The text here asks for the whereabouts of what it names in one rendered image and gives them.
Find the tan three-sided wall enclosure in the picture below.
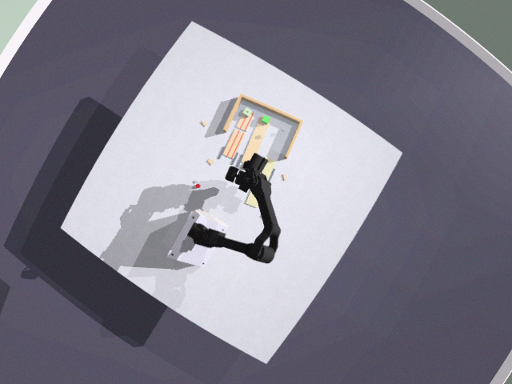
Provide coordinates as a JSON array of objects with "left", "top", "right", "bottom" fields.
[{"left": 223, "top": 93, "right": 303, "bottom": 158}]

